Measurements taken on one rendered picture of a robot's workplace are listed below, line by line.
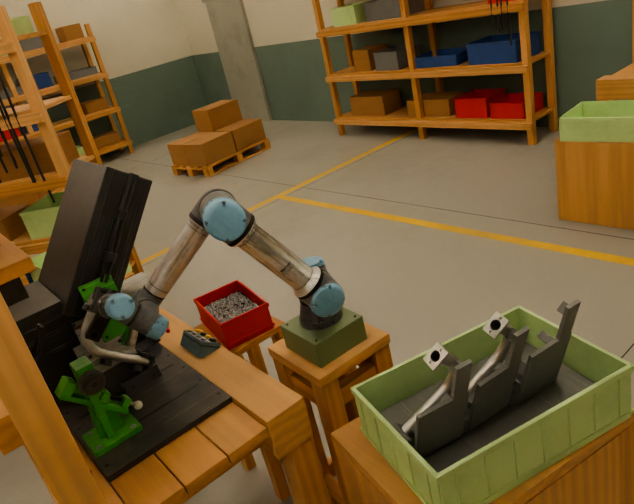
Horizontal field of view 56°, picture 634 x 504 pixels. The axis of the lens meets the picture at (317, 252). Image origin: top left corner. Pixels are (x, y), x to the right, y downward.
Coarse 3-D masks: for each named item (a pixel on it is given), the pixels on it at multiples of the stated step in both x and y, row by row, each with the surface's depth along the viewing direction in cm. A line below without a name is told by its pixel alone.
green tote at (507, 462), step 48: (480, 336) 183; (528, 336) 187; (576, 336) 167; (384, 384) 172; (432, 384) 180; (624, 384) 153; (384, 432) 156; (528, 432) 142; (576, 432) 150; (432, 480) 136; (480, 480) 140
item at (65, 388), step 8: (64, 376) 172; (64, 384) 169; (72, 384) 169; (56, 392) 170; (64, 392) 168; (72, 392) 170; (80, 392) 172; (104, 392) 176; (64, 400) 169; (72, 400) 170; (80, 400) 172; (88, 400) 173; (104, 400) 177; (112, 400) 183; (120, 400) 182; (128, 400) 182; (104, 408) 177; (112, 408) 178; (120, 408) 180
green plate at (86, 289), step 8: (96, 280) 200; (104, 280) 202; (112, 280) 203; (80, 288) 198; (88, 288) 199; (112, 288) 203; (88, 296) 199; (112, 320) 203; (112, 328) 203; (120, 328) 204; (104, 336) 201; (112, 336) 202
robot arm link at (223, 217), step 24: (216, 192) 174; (216, 216) 165; (240, 216) 167; (240, 240) 170; (264, 240) 175; (264, 264) 178; (288, 264) 179; (312, 288) 182; (336, 288) 184; (336, 312) 188
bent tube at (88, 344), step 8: (88, 312) 196; (88, 320) 195; (88, 344) 195; (96, 352) 196; (104, 352) 198; (112, 352) 199; (120, 352) 201; (120, 360) 201; (128, 360) 202; (136, 360) 203; (144, 360) 205
